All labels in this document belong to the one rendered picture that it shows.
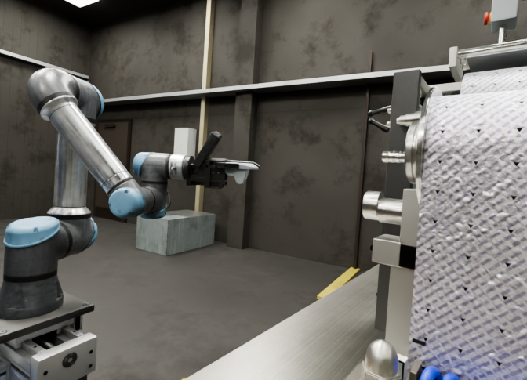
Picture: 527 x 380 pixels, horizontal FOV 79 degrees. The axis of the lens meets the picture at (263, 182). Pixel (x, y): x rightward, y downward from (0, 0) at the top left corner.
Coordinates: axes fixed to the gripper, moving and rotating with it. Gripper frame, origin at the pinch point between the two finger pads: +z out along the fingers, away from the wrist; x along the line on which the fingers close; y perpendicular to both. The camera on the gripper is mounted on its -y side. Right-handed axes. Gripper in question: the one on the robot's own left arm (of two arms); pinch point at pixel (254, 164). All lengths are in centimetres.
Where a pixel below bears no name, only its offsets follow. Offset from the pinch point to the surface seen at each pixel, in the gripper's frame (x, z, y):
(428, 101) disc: 57, 24, -14
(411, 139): 54, 23, -10
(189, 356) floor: -89, -46, 137
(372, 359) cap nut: 66, 18, 8
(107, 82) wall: -604, -401, -93
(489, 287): 63, 28, 3
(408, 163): 55, 23, -7
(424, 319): 61, 24, 7
